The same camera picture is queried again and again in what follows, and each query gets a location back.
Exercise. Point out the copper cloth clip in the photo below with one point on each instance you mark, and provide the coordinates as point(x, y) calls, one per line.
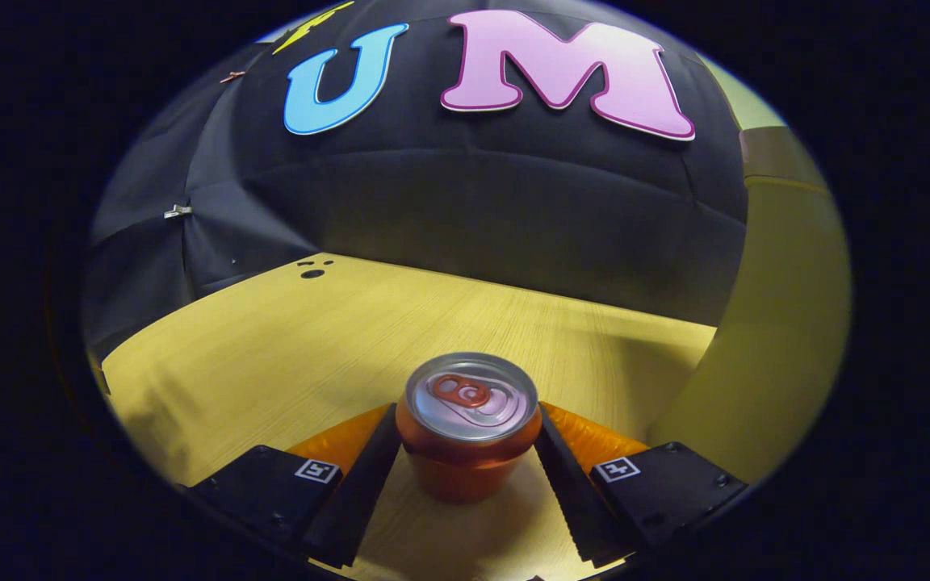
point(232, 77)

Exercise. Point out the wooden desktop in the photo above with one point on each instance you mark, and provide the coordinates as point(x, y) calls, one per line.
point(312, 347)

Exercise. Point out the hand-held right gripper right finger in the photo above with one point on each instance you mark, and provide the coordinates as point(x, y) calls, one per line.
point(574, 500)

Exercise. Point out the black backdrop cloth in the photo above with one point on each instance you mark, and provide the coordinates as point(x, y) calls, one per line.
point(473, 202)

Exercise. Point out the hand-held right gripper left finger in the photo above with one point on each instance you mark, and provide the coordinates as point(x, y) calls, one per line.
point(352, 492)

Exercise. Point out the red pop can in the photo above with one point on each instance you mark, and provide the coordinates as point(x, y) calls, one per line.
point(469, 452)

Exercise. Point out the silver cloth clip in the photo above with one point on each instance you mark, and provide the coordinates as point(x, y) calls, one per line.
point(178, 211)

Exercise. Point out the green desktop garbage bin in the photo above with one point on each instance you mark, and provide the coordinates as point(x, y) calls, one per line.
point(780, 323)

